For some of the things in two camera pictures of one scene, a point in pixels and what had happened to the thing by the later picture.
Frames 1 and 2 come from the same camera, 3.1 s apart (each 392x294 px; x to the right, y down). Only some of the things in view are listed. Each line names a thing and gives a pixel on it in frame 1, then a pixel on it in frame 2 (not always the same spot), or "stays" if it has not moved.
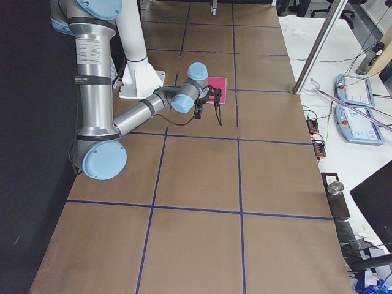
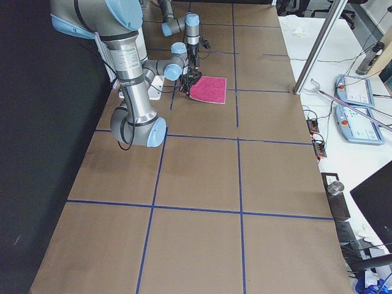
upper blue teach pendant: [354, 89] stays
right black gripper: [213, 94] -> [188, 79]
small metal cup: [335, 188] stays
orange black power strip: [312, 125] stays
